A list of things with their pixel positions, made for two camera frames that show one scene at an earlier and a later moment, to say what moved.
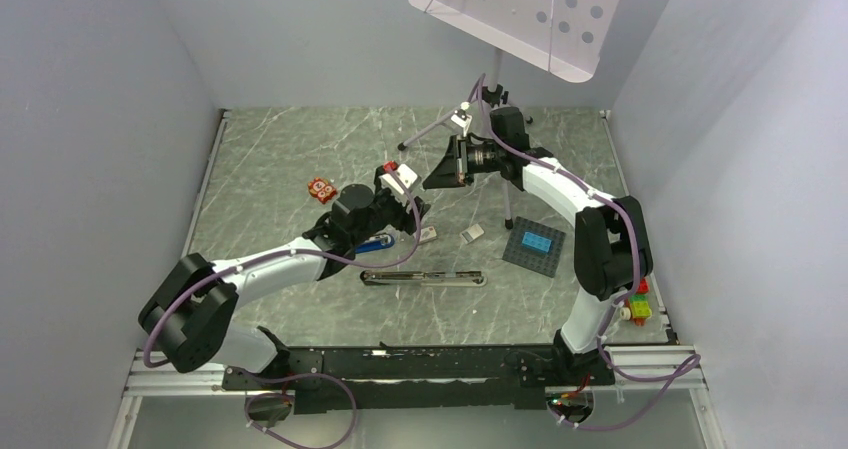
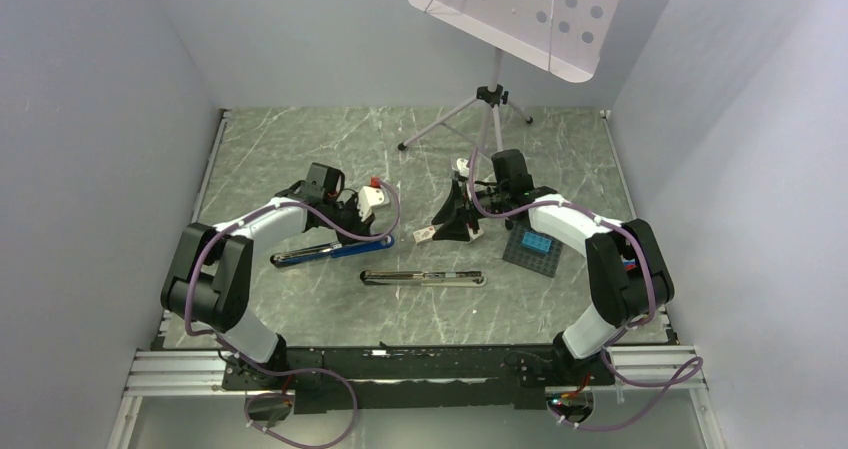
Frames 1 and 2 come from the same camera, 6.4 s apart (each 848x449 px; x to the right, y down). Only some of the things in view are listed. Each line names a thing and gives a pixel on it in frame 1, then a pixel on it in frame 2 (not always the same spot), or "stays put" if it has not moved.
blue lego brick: [537, 242] stays put
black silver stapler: [423, 278] stays put
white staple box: [426, 234] stays put
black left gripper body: [390, 211] to [345, 216]
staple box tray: [470, 234] stays put
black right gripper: [454, 169] to [455, 217]
